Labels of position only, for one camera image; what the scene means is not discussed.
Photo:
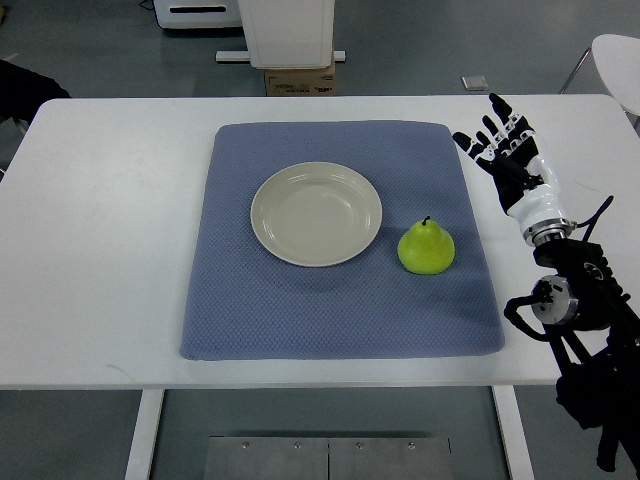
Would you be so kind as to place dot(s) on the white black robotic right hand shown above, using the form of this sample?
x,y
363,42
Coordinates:
x,y
514,155

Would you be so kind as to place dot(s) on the green pear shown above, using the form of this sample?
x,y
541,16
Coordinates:
x,y
426,248

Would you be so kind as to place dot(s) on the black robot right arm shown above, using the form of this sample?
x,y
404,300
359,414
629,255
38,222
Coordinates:
x,y
583,314

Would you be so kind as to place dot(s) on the grey floor outlet plate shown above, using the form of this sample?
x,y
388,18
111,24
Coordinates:
x,y
474,83

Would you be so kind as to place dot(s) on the beige round plate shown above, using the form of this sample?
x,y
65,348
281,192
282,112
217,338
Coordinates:
x,y
316,214

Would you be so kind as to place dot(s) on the white chair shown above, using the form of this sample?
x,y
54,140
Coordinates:
x,y
616,58

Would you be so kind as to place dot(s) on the white right table leg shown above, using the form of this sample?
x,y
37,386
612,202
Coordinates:
x,y
512,433

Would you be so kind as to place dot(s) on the white table leg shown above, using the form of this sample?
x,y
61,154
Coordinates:
x,y
512,433
140,460

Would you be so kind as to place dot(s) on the brown cardboard box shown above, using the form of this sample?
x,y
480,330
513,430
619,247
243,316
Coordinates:
x,y
300,82

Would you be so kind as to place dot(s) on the white cabinet panel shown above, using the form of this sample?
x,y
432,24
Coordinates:
x,y
288,34

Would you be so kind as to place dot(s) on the blue textured mat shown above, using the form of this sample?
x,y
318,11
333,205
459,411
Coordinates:
x,y
244,303

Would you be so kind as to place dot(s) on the white base bar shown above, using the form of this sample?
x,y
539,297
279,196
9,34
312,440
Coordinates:
x,y
242,56

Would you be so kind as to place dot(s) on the white appliance with slot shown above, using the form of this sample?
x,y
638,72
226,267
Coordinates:
x,y
197,14

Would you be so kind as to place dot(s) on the white left table leg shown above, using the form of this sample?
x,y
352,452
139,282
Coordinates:
x,y
140,460

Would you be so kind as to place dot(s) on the black object at left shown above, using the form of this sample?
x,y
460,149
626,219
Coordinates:
x,y
23,92

